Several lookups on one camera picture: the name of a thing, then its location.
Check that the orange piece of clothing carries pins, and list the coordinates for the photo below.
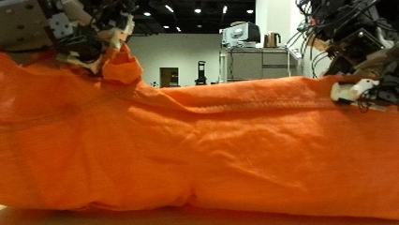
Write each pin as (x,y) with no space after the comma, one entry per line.
(199,150)

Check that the ceiling light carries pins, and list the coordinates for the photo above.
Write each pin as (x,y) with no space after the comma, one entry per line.
(249,11)
(169,8)
(197,10)
(223,9)
(146,14)

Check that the copper kettle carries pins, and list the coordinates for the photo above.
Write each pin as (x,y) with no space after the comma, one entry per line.
(271,39)

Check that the grey cabinet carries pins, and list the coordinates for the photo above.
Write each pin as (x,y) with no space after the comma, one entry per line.
(262,64)

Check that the dark doorway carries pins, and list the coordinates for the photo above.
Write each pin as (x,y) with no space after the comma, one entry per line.
(169,77)

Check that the white boxy monitor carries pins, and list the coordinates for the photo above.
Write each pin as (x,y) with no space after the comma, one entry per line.
(239,33)

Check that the black upright stand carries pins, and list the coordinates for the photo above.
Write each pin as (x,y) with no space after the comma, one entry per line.
(201,73)

